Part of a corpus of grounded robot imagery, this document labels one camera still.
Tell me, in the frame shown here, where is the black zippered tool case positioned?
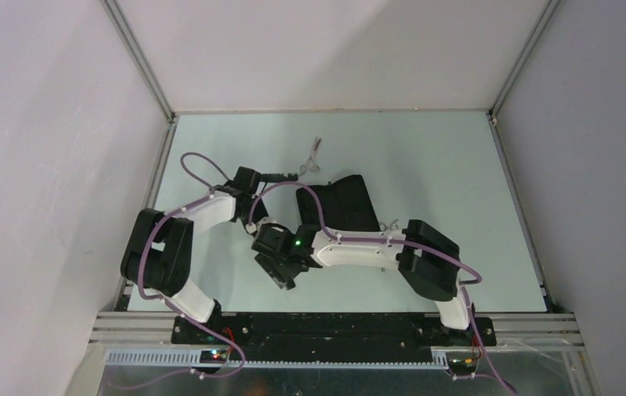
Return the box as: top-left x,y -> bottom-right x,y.
308,174 -> 380,232

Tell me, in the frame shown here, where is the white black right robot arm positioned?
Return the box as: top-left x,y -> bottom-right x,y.
244,218 -> 476,345

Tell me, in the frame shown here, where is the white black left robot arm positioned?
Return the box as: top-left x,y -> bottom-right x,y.
120,167 -> 266,344

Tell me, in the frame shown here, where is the silver thinning scissors far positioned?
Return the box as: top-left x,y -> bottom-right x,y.
299,137 -> 322,176

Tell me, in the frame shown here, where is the black handled styling comb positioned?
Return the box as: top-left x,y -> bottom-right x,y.
260,173 -> 299,183

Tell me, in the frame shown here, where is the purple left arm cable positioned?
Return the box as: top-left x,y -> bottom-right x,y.
136,152 -> 247,392

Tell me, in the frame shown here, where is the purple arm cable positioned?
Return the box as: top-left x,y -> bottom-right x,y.
136,152 -> 247,392
247,181 -> 515,396

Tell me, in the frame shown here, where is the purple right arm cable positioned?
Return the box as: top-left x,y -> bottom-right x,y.
247,181 -> 515,396

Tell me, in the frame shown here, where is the aluminium front frame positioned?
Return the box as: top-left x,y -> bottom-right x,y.
89,311 -> 587,373

